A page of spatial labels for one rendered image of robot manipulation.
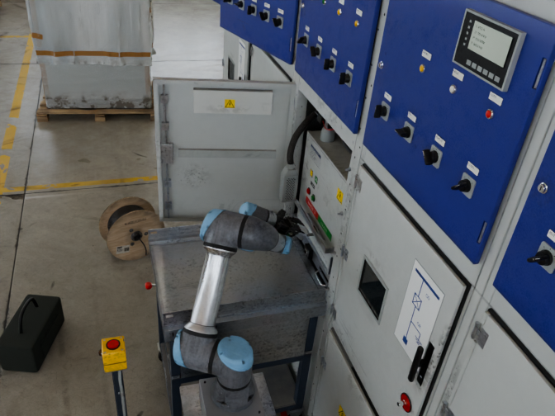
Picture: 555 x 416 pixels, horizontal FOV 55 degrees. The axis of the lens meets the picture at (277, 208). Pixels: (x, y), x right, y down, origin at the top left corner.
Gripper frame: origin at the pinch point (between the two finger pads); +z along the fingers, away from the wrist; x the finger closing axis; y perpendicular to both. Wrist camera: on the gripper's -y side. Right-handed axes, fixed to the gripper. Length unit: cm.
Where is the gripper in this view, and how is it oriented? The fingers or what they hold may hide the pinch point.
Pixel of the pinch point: (305, 232)
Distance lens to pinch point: 240.2
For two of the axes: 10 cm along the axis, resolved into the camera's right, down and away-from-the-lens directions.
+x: 5.5, -7.7, -3.3
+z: 7.8, 3.3, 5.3
